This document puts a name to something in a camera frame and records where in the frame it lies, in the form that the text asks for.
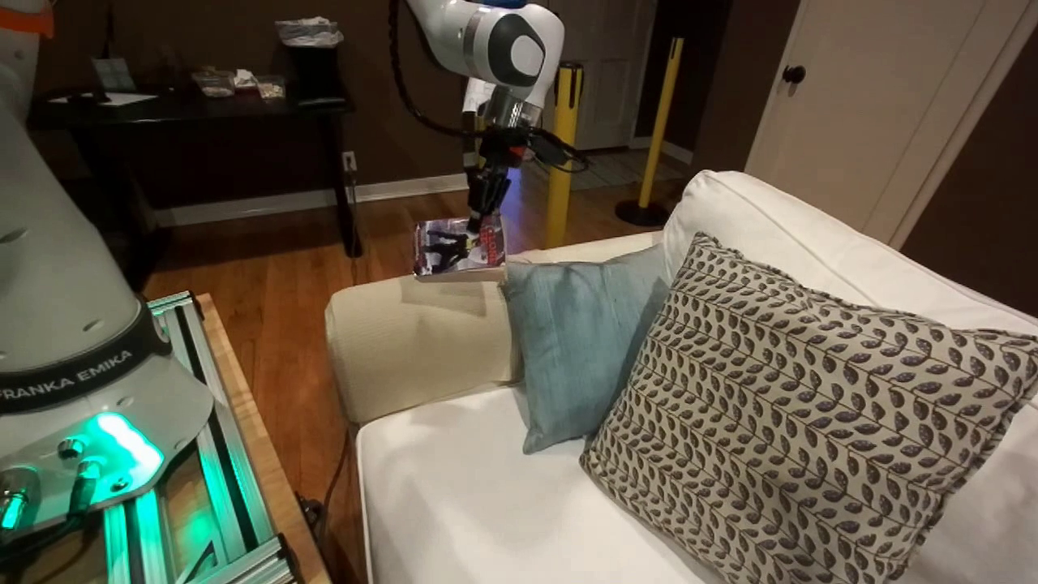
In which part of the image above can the thick yellow stanchion post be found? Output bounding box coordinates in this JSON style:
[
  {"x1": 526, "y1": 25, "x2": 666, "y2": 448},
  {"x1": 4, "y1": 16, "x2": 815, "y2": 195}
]
[{"x1": 541, "y1": 62, "x2": 589, "y2": 251}]

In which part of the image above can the white paper sheet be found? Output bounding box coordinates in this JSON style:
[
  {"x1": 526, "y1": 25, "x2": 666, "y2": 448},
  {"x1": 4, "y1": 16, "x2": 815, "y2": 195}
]
[{"x1": 89, "y1": 54, "x2": 163, "y2": 110}]

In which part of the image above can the black box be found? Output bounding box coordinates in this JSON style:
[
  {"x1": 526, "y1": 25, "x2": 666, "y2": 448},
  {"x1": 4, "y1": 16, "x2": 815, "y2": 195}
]
[{"x1": 282, "y1": 42, "x2": 349, "y2": 103}]

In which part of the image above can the light blue pillow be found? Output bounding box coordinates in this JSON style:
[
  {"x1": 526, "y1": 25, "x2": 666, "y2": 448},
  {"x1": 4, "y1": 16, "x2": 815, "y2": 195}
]
[{"x1": 497, "y1": 241, "x2": 675, "y2": 458}]

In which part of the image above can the dark wooden side table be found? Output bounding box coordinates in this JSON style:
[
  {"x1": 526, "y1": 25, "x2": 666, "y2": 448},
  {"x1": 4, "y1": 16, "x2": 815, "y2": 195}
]
[{"x1": 30, "y1": 77, "x2": 366, "y2": 264}]

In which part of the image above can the white item on black box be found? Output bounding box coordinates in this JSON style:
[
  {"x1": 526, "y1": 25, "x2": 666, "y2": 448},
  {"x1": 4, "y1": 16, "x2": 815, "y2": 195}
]
[{"x1": 272, "y1": 9, "x2": 349, "y2": 51}]

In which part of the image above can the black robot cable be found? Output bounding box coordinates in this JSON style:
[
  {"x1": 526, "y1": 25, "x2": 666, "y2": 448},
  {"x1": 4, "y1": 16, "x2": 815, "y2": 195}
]
[{"x1": 384, "y1": 0, "x2": 473, "y2": 146}]

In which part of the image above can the small clutter pile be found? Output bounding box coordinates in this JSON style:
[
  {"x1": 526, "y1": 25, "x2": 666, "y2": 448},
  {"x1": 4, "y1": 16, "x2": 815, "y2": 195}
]
[{"x1": 192, "y1": 62, "x2": 287, "y2": 106}]

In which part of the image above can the white panel door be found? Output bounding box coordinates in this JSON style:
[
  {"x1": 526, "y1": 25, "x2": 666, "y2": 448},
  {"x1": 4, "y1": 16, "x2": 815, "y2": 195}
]
[{"x1": 742, "y1": 0, "x2": 1038, "y2": 254}]

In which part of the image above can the paperback book with dark cover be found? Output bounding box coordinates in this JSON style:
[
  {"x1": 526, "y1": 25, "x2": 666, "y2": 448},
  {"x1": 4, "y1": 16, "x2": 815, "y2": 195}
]
[{"x1": 413, "y1": 214, "x2": 512, "y2": 282}]

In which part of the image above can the white sofa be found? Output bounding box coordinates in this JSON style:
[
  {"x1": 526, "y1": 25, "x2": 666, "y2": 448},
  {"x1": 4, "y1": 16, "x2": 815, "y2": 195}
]
[{"x1": 322, "y1": 166, "x2": 1038, "y2": 584}]

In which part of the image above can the thin yellow stanchion post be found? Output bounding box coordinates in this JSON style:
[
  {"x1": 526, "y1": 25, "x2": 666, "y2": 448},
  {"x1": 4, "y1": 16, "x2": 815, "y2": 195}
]
[{"x1": 614, "y1": 31, "x2": 691, "y2": 229}]

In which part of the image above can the aluminium profile robot frame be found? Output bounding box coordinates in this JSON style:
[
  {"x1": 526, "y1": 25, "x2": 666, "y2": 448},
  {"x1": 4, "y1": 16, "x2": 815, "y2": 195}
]
[{"x1": 92, "y1": 290, "x2": 296, "y2": 584}]

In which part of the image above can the leaf patterned grey pillow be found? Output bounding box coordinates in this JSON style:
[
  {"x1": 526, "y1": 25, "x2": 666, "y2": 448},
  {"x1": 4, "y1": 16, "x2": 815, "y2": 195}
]
[{"x1": 578, "y1": 229, "x2": 1038, "y2": 584}]

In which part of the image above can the beige sofa armrest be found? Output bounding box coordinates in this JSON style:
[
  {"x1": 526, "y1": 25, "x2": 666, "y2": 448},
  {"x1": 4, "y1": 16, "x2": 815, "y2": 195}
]
[{"x1": 322, "y1": 229, "x2": 660, "y2": 427}]

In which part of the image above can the grey interior door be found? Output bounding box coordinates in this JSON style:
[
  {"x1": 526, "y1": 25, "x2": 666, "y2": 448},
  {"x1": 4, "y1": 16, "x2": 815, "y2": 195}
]
[{"x1": 560, "y1": 0, "x2": 657, "y2": 157}]

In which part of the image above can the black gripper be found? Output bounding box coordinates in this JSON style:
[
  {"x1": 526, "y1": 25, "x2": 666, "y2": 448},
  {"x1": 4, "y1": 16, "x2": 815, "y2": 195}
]
[{"x1": 461, "y1": 85, "x2": 538, "y2": 238}]

